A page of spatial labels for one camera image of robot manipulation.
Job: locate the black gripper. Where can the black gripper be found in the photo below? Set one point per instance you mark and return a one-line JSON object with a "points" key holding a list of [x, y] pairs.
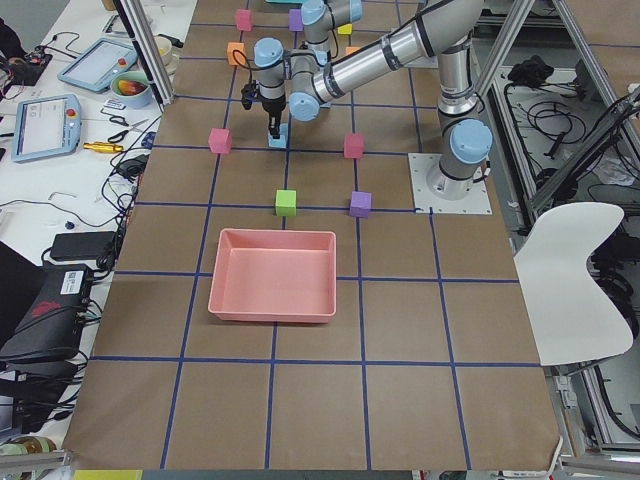
{"points": [[273, 106]]}

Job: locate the light blue block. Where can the light blue block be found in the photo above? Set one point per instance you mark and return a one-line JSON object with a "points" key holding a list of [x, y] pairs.
{"points": [[281, 140]]}

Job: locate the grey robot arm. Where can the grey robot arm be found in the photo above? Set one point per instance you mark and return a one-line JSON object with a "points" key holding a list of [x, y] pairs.
{"points": [[301, 81], [321, 18]]}

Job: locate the far left pink block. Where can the far left pink block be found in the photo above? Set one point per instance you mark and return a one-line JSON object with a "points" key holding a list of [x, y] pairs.
{"points": [[220, 141]]}

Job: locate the pink block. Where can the pink block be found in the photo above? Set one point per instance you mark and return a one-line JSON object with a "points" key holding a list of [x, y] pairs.
{"points": [[244, 20], [353, 146], [220, 141]]}

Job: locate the green foam block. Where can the green foam block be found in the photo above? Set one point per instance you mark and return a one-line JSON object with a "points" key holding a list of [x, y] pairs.
{"points": [[285, 203]]}

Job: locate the far orange foam block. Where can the far orange foam block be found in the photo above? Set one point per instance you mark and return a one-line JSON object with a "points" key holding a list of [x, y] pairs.
{"points": [[236, 55]]}

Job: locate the orange foam block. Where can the orange foam block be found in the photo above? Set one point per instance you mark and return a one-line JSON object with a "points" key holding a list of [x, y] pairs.
{"points": [[352, 50], [236, 55]]}

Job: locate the near left pink block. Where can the near left pink block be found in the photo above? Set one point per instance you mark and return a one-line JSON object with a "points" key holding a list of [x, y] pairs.
{"points": [[353, 146]]}

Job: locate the right purple foam block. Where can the right purple foam block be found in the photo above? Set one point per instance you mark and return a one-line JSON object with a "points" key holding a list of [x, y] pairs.
{"points": [[295, 22]]}

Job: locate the purple foam block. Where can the purple foam block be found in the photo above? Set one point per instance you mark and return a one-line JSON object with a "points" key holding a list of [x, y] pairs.
{"points": [[295, 22], [360, 204]]}

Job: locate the near orange foam block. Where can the near orange foam block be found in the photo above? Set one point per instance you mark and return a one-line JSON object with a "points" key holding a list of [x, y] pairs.
{"points": [[352, 50]]}

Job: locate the far right pink block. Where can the far right pink block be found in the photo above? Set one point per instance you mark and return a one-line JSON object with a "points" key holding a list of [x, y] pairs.
{"points": [[244, 20]]}

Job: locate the left purple foam block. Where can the left purple foam block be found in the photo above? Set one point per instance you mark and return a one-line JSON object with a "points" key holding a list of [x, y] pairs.
{"points": [[360, 204]]}

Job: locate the yellow foam block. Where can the yellow foam block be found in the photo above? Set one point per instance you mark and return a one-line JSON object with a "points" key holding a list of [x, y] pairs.
{"points": [[345, 29]]}

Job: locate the bowl with yellow lemon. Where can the bowl with yellow lemon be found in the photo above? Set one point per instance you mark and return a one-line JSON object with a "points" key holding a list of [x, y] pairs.
{"points": [[168, 55]]}

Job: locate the cyan plastic bin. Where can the cyan plastic bin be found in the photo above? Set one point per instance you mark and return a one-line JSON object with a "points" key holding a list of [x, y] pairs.
{"points": [[285, 2]]}

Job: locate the blue bowl with fruit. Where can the blue bowl with fruit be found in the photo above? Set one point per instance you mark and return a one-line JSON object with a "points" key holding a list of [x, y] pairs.
{"points": [[132, 89]]}

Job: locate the pink plastic bin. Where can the pink plastic bin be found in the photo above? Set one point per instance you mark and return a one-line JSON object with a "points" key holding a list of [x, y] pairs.
{"points": [[263, 275]]}

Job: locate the brass cylinder tool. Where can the brass cylinder tool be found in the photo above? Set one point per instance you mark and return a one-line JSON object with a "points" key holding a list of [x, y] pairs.
{"points": [[103, 147]]}

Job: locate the far teach pendant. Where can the far teach pendant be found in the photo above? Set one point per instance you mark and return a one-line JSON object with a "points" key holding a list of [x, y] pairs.
{"points": [[97, 67]]}

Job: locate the teach pendant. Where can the teach pendant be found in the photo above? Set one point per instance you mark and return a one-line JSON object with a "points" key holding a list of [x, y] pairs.
{"points": [[97, 67], [46, 128]]}

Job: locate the near teach pendant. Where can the near teach pendant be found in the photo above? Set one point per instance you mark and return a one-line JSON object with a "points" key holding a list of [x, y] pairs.
{"points": [[46, 128]]}

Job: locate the black power adapter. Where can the black power adapter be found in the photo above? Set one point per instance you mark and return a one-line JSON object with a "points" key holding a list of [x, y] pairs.
{"points": [[81, 246]]}

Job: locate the black electronics box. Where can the black electronics box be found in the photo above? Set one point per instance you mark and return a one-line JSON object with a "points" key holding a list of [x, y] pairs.
{"points": [[40, 312]]}

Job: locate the white chair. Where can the white chair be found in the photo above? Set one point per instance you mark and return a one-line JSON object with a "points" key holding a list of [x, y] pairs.
{"points": [[572, 318]]}

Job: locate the black handled scissors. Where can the black handled scissors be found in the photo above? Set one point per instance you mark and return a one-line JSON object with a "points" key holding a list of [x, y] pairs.
{"points": [[120, 136]]}

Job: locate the aluminium frame post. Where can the aluminium frame post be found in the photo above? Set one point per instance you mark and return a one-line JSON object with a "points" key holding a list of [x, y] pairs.
{"points": [[139, 32]]}

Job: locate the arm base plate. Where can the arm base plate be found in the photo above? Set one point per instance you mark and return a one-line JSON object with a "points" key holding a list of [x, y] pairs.
{"points": [[435, 193]]}

